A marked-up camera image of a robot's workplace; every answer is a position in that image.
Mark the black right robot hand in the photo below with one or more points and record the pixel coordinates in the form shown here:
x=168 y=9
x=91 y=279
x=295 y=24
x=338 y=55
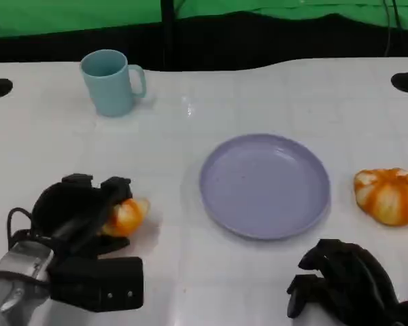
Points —
x=353 y=282

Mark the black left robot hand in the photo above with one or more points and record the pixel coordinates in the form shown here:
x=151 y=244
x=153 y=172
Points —
x=68 y=210

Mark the orange and white bread roll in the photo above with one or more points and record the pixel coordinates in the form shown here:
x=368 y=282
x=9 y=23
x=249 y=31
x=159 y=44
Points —
x=129 y=217
x=389 y=198

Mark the pale green mug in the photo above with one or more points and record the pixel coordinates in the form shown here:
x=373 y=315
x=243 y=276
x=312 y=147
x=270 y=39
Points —
x=107 y=91

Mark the lilac plate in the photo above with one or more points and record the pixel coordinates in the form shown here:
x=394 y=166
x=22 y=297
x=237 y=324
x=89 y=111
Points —
x=265 y=186

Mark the black pole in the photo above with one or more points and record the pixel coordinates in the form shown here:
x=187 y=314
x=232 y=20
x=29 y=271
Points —
x=167 y=34

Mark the black cloth below green cloth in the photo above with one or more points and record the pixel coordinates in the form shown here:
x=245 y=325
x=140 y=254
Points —
x=258 y=44

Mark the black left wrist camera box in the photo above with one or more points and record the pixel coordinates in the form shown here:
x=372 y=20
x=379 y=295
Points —
x=98 y=285

